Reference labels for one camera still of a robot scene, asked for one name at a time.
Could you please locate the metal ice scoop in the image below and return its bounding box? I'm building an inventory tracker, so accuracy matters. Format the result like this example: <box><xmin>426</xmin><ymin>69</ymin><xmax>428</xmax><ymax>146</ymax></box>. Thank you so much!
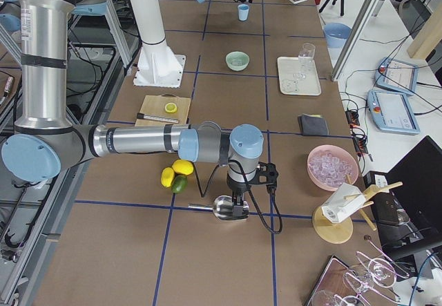
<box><xmin>188</xmin><ymin>195</ymin><xmax>249</xmax><ymax>221</ymax></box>

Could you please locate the blue bowl with fork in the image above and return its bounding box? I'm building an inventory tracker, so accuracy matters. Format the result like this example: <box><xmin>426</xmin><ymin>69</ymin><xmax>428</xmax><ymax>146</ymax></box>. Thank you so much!
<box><xmin>323</xmin><ymin>23</ymin><xmax>352</xmax><ymax>48</ymax></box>

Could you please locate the white camera pole base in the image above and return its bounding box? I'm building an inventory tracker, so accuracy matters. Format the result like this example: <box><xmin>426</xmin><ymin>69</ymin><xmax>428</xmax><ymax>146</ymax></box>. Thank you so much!
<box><xmin>131</xmin><ymin>0</ymin><xmax>186</xmax><ymax>88</ymax></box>

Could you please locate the blue teach pendant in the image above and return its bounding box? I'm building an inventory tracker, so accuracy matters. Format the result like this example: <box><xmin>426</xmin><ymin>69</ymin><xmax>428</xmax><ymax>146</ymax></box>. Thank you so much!
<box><xmin>374</xmin><ymin>57</ymin><xmax>419</xmax><ymax>96</ymax></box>
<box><xmin>367</xmin><ymin>90</ymin><xmax>421</xmax><ymax>135</ymax></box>

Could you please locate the pink bowl of ice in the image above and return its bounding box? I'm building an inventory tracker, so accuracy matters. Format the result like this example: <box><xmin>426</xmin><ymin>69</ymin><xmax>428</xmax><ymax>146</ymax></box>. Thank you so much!
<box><xmin>307</xmin><ymin>145</ymin><xmax>359</xmax><ymax>191</ymax></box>

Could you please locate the wooden cutting board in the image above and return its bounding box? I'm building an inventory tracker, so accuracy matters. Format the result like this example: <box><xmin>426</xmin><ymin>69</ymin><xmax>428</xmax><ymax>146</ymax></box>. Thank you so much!
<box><xmin>139</xmin><ymin>95</ymin><xmax>191</xmax><ymax>124</ymax></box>

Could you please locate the aluminium frame post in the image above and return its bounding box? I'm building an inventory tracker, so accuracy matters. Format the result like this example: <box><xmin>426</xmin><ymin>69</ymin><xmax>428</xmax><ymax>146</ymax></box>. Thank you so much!
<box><xmin>331</xmin><ymin>0</ymin><xmax>379</xmax><ymax>82</ymax></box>

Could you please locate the grey folded cloth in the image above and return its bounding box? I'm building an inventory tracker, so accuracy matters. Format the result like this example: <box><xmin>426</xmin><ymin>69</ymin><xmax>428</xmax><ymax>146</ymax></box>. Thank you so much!
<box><xmin>298</xmin><ymin>114</ymin><xmax>329</xmax><ymax>136</ymax></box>

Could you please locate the clear wine glass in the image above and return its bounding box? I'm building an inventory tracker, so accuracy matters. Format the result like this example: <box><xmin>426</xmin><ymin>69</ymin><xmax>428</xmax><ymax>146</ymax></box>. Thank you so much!
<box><xmin>294</xmin><ymin>43</ymin><xmax>316</xmax><ymax>82</ymax></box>

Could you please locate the cream bear serving tray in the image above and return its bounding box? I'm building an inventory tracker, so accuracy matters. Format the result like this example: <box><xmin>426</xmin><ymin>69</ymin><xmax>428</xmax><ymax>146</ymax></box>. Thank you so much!
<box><xmin>277</xmin><ymin>57</ymin><xmax>321</xmax><ymax>96</ymax></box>

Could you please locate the small light blue cup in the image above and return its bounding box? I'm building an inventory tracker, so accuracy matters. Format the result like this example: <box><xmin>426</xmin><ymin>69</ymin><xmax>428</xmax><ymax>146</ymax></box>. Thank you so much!
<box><xmin>238</xmin><ymin>4</ymin><xmax>250</xmax><ymax>21</ymax></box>

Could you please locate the green ceramic bowl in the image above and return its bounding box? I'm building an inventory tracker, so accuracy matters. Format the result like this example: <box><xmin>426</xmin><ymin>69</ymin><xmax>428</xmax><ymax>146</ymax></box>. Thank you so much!
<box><xmin>225</xmin><ymin>51</ymin><xmax>250</xmax><ymax>71</ymax></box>

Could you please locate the green lime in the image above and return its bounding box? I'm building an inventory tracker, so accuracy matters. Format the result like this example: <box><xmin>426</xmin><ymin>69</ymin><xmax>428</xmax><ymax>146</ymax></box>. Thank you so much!
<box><xmin>171</xmin><ymin>175</ymin><xmax>188</xmax><ymax>194</ymax></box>

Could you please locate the blue teach pendant near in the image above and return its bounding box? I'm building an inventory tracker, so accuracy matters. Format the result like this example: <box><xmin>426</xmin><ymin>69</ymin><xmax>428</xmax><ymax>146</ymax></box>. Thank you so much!
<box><xmin>367</xmin><ymin>90</ymin><xmax>421</xmax><ymax>135</ymax></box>

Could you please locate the blue teach pendant far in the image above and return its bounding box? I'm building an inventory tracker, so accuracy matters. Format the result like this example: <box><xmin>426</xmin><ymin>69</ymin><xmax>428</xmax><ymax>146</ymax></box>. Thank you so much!
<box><xmin>374</xmin><ymin>57</ymin><xmax>419</xmax><ymax>96</ymax></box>

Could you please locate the half lemon slice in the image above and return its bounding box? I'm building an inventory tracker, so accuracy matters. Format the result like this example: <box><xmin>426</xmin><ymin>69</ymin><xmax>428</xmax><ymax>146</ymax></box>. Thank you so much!
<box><xmin>164</xmin><ymin>102</ymin><xmax>178</xmax><ymax>114</ymax></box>

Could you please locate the yellow lemon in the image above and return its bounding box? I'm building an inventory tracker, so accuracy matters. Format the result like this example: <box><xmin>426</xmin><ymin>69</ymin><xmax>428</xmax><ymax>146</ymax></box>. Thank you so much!
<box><xmin>160</xmin><ymin>167</ymin><xmax>175</xmax><ymax>188</ymax></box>
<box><xmin>172</xmin><ymin>159</ymin><xmax>194</xmax><ymax>175</ymax></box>

